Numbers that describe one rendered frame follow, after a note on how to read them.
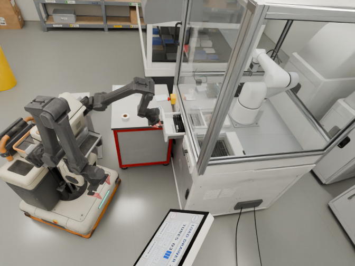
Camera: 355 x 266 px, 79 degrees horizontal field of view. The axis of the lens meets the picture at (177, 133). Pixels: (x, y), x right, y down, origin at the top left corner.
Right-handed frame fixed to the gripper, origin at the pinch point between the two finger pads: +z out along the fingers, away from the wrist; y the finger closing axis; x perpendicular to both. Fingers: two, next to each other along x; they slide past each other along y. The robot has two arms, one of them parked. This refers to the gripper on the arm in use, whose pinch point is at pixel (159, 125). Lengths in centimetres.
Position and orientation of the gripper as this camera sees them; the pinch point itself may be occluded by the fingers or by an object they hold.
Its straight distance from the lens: 177.2
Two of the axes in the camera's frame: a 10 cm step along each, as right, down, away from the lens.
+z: 4.8, 5.2, 7.1
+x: -1.6, -7.4, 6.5
